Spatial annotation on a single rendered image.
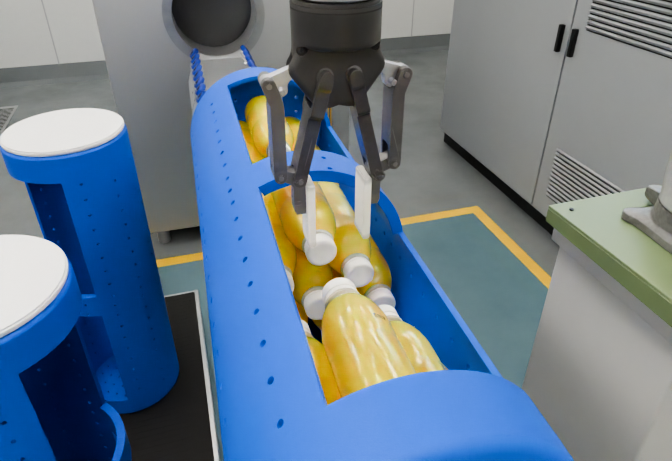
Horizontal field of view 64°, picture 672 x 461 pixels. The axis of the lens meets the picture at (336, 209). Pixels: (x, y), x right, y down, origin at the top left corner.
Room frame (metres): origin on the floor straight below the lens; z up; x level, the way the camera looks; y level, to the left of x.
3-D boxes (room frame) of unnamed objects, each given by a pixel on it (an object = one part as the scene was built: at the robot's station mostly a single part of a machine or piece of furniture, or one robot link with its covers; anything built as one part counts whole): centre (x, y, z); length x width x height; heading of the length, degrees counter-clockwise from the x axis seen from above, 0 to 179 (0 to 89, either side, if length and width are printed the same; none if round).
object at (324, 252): (0.54, 0.02, 1.16); 0.04 x 0.02 x 0.04; 105
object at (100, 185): (1.21, 0.66, 0.59); 0.28 x 0.28 x 0.88
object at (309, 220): (0.45, 0.03, 1.27); 0.03 x 0.01 x 0.07; 15
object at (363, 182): (0.46, -0.03, 1.27); 0.03 x 0.01 x 0.07; 15
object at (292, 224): (0.64, 0.05, 1.16); 0.19 x 0.07 x 0.07; 15
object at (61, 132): (1.21, 0.66, 1.03); 0.28 x 0.28 x 0.01
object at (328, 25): (0.45, 0.00, 1.43); 0.08 x 0.07 x 0.09; 105
